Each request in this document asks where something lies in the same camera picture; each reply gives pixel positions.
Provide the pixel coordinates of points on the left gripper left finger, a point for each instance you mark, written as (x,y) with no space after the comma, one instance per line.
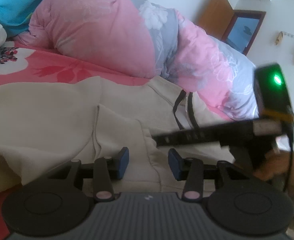
(105,170)

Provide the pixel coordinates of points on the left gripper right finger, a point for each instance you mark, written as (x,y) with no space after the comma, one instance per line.
(191,171)

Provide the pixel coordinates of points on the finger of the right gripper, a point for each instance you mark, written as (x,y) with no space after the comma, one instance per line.
(201,135)

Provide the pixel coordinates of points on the beige zip hoodie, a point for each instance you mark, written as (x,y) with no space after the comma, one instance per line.
(43,125)

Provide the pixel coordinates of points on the operator right hand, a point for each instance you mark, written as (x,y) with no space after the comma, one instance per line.
(277,163)

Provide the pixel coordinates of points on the brown wooden door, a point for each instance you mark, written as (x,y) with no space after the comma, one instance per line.
(237,28)

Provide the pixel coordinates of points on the pink grey floral duvet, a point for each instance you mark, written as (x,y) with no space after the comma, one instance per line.
(142,39)

